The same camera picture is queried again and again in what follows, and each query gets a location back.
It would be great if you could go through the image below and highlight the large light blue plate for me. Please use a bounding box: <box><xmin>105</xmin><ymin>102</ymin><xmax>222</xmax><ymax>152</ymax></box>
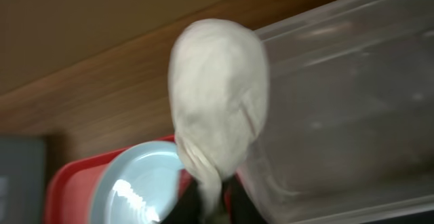
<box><xmin>88</xmin><ymin>141</ymin><xmax>184</xmax><ymax>224</ymax></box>

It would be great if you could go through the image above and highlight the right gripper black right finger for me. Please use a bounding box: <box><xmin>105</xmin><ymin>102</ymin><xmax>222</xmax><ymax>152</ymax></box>
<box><xmin>222</xmin><ymin>175</ymin><xmax>267</xmax><ymax>224</ymax></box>

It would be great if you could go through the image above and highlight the red plastic serving tray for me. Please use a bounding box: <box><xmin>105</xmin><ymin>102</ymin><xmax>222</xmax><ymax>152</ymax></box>
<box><xmin>45</xmin><ymin>136</ymin><xmax>194</xmax><ymax>224</ymax></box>

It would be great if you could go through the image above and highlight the white paper napkin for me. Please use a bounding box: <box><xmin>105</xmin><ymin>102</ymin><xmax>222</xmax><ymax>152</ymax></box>
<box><xmin>168</xmin><ymin>19</ymin><xmax>270</xmax><ymax>216</ymax></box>

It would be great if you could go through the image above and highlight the clear plastic waste bin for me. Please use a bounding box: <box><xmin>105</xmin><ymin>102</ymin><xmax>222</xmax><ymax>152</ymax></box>
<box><xmin>239</xmin><ymin>0</ymin><xmax>433</xmax><ymax>223</ymax></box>

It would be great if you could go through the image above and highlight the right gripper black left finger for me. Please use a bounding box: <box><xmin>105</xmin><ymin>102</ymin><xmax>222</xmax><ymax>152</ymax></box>
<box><xmin>160</xmin><ymin>180</ymin><xmax>202</xmax><ymax>224</ymax></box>

